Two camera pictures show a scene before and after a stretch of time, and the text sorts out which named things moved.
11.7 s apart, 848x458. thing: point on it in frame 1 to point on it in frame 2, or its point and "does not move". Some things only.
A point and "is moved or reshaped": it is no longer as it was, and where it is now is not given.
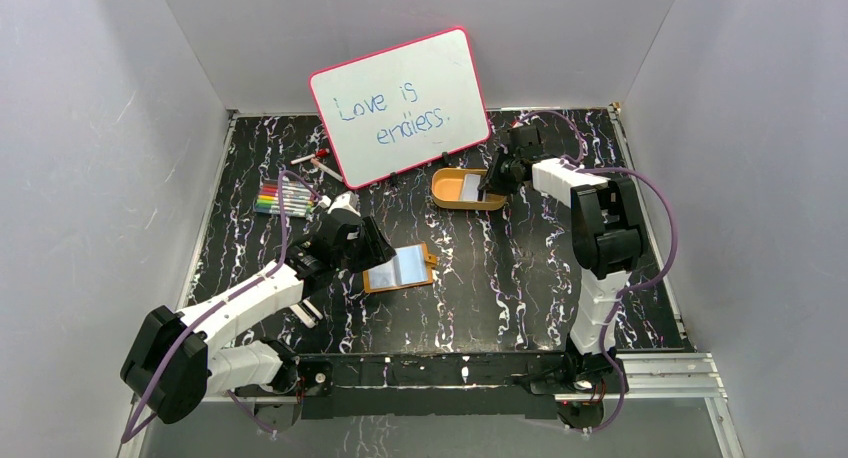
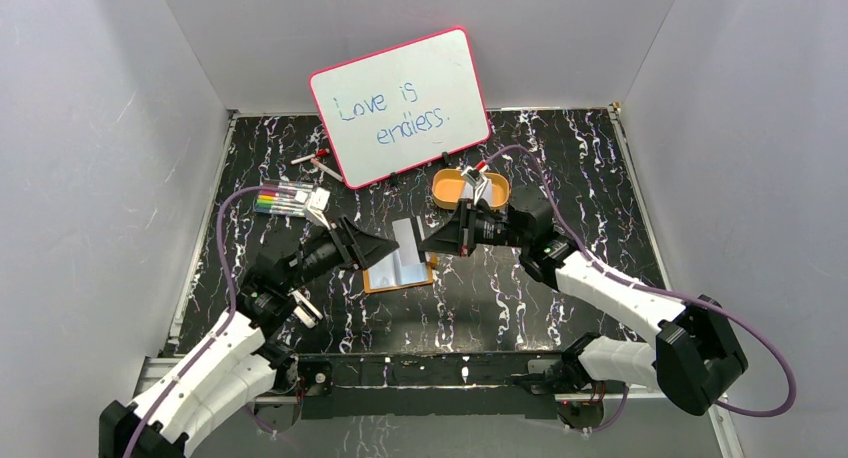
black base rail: (427, 386) does not move
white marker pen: (315, 163) does not move
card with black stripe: (470, 187) is moved or reshaped
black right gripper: (491, 181) to (454, 237)
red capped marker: (320, 153) does not move
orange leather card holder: (411, 266) does not move
